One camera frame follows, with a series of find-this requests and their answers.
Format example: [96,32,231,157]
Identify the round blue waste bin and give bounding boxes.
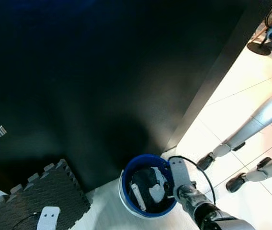
[119,154,179,219]

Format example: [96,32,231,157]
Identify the large black cabinet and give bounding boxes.
[0,0,271,192]

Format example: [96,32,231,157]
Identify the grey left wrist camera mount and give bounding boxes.
[37,207,61,230]

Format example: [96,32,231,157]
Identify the black plastic bag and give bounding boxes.
[129,166,175,213]

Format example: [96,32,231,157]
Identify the dark foam puzzle mat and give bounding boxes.
[0,159,91,230]

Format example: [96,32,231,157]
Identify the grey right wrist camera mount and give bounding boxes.
[168,157,194,198]

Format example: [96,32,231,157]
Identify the silver office chair base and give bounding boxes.
[196,94,272,194]

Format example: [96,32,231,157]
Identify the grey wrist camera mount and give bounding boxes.
[37,207,61,230]
[168,157,194,198]

